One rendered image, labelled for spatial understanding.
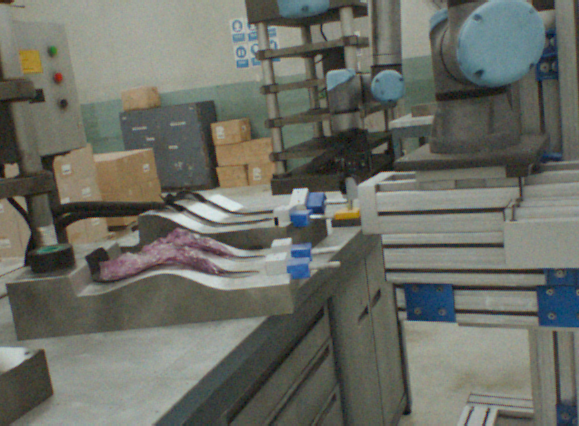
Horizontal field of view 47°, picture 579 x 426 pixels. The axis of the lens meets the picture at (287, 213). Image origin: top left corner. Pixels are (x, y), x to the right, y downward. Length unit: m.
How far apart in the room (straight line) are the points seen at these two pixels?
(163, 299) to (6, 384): 0.33
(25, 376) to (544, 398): 1.02
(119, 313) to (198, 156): 7.34
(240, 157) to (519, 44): 7.48
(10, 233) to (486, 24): 4.95
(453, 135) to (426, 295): 0.31
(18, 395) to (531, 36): 0.84
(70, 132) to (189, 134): 6.35
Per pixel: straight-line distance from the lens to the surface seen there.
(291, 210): 1.47
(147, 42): 9.37
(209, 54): 8.88
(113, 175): 6.09
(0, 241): 5.71
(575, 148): 1.29
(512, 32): 0.98
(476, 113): 1.12
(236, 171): 8.40
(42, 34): 2.19
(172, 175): 8.74
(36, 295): 1.26
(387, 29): 1.58
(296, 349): 1.45
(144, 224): 1.58
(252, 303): 1.15
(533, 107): 1.34
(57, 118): 2.17
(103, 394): 0.98
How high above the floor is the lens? 1.18
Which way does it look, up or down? 11 degrees down
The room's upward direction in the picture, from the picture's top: 8 degrees counter-clockwise
